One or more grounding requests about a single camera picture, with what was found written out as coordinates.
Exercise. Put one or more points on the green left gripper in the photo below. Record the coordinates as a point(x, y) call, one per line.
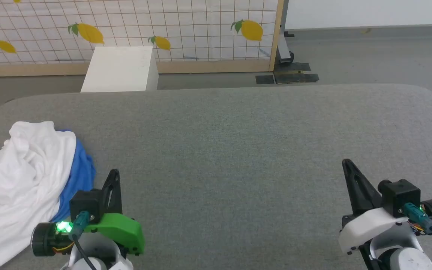
point(122, 228)

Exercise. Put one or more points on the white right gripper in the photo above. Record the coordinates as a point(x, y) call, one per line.
point(366, 225)

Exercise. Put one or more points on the white and blue t-shirt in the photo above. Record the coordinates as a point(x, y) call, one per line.
point(24, 168)

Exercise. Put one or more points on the small black floor mat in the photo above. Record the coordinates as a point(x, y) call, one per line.
point(264, 79)

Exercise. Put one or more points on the grey metal stand leg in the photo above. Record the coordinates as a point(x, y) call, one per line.
point(283, 45)

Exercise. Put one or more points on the lemon print grid partition screen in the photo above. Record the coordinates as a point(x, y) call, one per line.
point(201, 22)

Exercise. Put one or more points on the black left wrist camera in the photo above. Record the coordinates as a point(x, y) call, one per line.
point(84, 204)

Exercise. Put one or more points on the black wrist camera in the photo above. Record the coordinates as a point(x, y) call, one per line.
point(401, 195)
point(84, 204)

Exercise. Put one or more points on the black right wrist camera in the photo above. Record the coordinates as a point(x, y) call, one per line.
point(401, 195)

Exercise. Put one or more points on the white box pedestal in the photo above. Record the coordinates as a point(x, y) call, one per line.
point(118, 69)

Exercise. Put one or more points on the black floor base plate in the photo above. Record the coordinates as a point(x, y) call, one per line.
point(294, 77)

